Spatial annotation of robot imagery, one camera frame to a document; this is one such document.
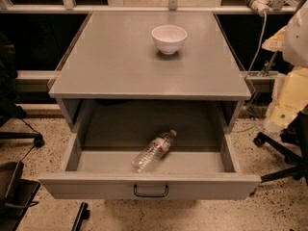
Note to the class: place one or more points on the black bin lower left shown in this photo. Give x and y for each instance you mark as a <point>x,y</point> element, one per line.
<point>16,195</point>

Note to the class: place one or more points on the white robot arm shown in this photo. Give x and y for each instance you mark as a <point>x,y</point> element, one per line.
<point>290,92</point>

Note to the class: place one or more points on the white ceramic bowl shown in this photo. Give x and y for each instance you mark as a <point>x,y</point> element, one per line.
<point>169,38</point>

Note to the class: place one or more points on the black drawer handle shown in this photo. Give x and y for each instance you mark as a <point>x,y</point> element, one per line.
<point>150,191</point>

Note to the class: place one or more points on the open grey top drawer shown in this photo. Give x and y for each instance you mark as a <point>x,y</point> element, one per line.
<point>171,150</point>

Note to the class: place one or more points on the grey cabinet with counter top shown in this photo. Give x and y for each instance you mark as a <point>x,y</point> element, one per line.
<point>115,57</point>

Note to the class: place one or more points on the black office chair left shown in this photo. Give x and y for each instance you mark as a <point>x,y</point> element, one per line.
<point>8,94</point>

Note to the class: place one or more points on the white power strip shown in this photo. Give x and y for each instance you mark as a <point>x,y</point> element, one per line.
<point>259,6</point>

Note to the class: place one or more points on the clear plastic water bottle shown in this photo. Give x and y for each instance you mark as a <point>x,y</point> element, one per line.
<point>154,152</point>

